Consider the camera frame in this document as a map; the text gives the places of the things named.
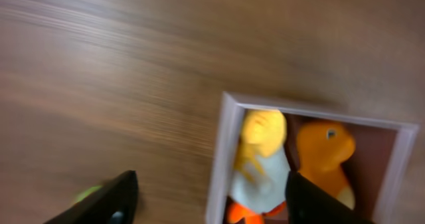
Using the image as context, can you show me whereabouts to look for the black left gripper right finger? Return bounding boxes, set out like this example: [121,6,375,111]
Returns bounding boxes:
[285,171,373,224]

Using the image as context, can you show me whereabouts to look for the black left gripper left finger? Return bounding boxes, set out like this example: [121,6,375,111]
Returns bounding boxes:
[46,170,138,224]

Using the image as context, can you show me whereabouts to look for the green numbered ball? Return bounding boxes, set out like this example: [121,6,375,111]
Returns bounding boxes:
[72,185,102,205]

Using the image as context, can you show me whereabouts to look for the white yellow plush duck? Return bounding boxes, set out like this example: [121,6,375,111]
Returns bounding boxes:
[226,110,290,223]

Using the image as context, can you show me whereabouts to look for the orange plastic dinosaur toy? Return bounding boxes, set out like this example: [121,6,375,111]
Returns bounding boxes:
[296,120,356,210]

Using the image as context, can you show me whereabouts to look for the pink open cardboard box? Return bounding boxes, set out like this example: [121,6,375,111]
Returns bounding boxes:
[205,92,418,223]

